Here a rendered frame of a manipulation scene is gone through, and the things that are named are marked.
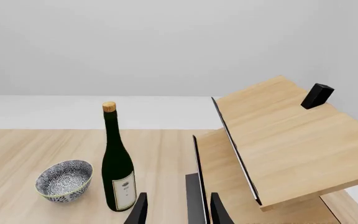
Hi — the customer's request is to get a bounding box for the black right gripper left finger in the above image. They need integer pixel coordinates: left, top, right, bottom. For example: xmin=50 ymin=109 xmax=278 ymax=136
xmin=123 ymin=192 xmax=149 ymax=224

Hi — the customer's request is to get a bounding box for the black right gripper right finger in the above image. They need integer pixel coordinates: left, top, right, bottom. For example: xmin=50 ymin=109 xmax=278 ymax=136
xmin=209 ymin=192 xmax=237 ymax=224

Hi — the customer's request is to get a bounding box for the pale wooden drawer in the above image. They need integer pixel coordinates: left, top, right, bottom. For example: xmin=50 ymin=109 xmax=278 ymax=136
xmin=185 ymin=129 xmax=261 ymax=224

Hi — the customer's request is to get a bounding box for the dark green wine bottle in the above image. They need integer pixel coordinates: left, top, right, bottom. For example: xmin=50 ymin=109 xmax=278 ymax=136
xmin=101 ymin=101 xmax=137 ymax=213

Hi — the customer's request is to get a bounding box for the blue white patterned bowl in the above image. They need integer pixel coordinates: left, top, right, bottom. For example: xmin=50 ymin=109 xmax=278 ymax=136
xmin=35 ymin=159 xmax=94 ymax=204

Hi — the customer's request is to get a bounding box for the small black block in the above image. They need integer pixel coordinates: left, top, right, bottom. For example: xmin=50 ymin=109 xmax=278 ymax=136
xmin=300 ymin=82 xmax=336 ymax=110

